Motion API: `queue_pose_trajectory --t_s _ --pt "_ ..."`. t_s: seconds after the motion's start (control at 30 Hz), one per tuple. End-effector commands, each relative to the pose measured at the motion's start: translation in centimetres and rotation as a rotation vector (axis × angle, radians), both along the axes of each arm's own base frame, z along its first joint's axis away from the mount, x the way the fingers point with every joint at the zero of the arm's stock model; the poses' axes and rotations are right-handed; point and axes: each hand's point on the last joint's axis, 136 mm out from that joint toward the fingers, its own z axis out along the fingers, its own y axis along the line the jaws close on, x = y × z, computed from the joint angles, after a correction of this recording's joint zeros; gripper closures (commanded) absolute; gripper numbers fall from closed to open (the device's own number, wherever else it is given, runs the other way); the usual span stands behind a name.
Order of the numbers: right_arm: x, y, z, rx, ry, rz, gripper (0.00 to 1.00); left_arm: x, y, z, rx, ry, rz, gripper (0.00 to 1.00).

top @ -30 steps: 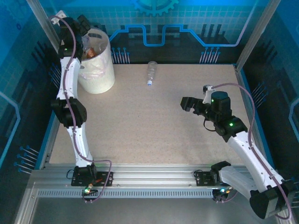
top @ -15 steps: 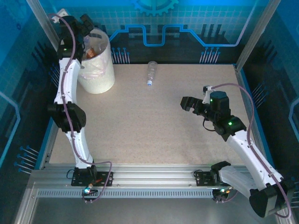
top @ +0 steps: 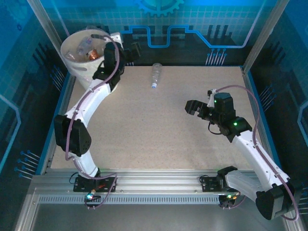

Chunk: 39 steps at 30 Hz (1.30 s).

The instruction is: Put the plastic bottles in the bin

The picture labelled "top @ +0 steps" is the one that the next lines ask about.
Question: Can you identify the gold red label bottle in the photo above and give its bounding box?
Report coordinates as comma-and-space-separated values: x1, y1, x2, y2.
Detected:
86, 49, 101, 61

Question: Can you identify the slim clear bottle blue cap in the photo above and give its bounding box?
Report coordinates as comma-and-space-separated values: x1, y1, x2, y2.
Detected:
150, 62, 163, 89

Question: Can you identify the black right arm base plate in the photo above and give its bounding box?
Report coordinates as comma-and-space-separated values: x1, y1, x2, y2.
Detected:
200, 175, 229, 193

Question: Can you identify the cream plastic bin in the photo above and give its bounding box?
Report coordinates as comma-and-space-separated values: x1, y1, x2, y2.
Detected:
60, 28, 120, 93

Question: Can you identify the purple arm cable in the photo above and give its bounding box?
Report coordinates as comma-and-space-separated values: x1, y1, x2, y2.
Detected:
215, 84, 300, 221
64, 35, 121, 180

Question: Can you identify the grey slotted cable duct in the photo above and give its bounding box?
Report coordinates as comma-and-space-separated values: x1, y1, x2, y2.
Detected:
38, 195, 223, 205

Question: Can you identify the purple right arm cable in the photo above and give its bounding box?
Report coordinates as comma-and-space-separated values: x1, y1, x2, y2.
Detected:
215, 84, 300, 221

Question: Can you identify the aluminium mounting rail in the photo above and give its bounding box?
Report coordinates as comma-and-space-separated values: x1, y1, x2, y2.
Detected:
31, 167, 265, 194

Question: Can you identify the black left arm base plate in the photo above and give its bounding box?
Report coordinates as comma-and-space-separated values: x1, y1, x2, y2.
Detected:
73, 175, 118, 193

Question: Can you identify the aluminium frame post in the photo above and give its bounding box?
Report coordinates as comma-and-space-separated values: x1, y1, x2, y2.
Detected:
242, 0, 289, 74
26, 0, 73, 52

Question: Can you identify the clear bottle pale blue cap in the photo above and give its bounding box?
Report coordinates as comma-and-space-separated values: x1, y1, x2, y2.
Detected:
76, 36, 93, 55

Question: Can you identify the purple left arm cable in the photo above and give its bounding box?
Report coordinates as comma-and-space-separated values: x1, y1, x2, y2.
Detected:
64, 35, 121, 180

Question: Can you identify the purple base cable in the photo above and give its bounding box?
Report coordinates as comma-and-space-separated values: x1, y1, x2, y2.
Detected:
218, 191, 247, 209
83, 172, 119, 210

